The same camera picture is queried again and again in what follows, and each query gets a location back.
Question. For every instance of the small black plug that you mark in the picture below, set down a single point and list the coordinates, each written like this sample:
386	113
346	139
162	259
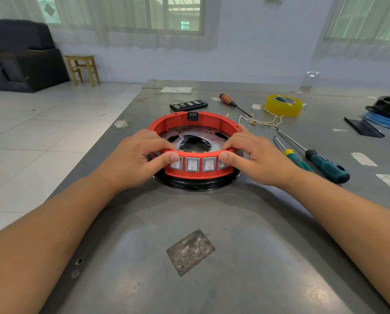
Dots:
192	116

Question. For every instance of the person's left hand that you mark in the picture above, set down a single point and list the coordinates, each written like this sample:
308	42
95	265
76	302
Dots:
132	163

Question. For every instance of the wide sheer curtain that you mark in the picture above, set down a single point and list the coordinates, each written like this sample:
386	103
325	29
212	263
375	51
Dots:
126	40

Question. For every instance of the white paper sheet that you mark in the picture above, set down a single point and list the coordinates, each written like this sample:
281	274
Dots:
176	90

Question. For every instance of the black bit set case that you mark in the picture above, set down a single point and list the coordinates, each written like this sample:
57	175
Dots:
189	105

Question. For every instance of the small white card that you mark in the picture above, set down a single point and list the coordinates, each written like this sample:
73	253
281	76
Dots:
256	106

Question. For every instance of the person's right hand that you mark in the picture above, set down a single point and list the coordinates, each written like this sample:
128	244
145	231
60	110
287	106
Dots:
267	163

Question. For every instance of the person's right forearm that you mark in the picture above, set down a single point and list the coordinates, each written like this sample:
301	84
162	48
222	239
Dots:
355	232

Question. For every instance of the yellow tape roll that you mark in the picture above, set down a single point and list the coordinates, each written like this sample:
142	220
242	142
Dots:
281	110

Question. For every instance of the wooden stool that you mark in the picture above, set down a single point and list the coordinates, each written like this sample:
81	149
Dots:
80	58

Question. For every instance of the black flat plate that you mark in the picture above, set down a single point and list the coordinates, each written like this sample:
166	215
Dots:
363	127

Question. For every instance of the wide window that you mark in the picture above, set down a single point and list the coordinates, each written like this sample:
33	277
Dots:
175	14

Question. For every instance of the dark green black screwdriver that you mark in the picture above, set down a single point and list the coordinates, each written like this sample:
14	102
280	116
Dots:
329	170

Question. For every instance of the clear acrylic stand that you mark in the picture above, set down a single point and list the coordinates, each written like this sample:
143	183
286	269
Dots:
305	88

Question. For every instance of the narrow window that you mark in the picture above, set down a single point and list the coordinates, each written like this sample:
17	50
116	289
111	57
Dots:
365	17

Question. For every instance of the black metal round plate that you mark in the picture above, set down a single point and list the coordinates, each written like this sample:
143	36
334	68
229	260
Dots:
198	184

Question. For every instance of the narrow sheer curtain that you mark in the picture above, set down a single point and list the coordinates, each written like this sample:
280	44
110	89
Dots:
355	49

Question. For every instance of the black armchair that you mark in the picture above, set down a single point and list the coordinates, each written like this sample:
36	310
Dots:
31	68

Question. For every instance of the person's left forearm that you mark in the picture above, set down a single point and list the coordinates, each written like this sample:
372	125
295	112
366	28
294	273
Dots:
37	251

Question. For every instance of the black round housing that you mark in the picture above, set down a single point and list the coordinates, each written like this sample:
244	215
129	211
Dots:
389	109

